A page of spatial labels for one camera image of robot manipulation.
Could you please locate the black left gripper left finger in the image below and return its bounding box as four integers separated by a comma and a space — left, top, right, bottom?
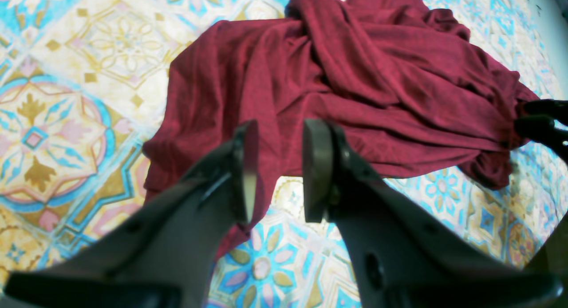
4, 120, 258, 308

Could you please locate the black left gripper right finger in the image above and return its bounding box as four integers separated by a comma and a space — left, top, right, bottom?
303, 119, 563, 308

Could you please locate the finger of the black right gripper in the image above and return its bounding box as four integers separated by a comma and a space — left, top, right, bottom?
515, 115, 568, 160
524, 99, 568, 122

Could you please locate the maroon t-shirt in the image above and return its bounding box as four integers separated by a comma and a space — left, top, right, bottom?
143, 0, 538, 256

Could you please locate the patterned tablecloth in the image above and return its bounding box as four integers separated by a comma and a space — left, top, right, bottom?
0, 0, 567, 308

